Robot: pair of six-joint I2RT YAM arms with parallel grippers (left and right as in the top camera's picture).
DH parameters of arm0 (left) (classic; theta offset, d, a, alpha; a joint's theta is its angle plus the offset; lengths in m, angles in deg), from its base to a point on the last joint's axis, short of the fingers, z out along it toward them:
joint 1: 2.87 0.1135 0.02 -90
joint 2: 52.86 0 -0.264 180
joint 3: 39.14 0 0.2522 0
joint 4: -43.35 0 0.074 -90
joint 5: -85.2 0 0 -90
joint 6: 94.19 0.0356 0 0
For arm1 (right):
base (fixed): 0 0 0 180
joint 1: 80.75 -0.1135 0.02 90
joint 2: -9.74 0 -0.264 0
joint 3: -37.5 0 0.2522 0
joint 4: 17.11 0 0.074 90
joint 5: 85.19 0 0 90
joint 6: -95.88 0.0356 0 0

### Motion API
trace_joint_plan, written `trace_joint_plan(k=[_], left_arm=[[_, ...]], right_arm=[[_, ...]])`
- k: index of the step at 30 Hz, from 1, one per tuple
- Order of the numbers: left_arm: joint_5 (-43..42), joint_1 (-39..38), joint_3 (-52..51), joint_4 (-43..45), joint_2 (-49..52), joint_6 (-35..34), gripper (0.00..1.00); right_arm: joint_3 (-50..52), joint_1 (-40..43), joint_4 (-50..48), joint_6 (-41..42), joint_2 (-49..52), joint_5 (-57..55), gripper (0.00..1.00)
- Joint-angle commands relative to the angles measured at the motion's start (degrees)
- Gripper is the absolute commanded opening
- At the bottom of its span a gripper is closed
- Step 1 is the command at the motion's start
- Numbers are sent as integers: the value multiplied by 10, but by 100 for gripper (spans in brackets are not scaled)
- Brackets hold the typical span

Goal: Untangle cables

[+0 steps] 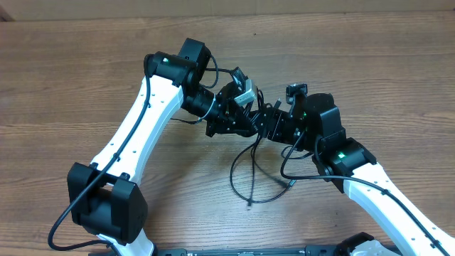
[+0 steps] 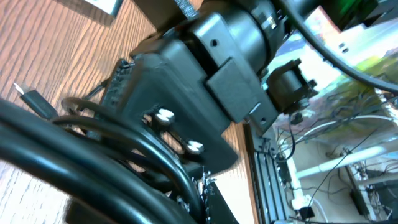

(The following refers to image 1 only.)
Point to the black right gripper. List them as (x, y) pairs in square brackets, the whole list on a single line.
[(275, 121)]

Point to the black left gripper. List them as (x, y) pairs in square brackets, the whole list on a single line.
[(227, 121)]

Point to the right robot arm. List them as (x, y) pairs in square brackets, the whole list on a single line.
[(314, 125)]

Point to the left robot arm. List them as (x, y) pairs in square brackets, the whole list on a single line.
[(105, 195)]

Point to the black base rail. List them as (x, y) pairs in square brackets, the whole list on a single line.
[(309, 250)]

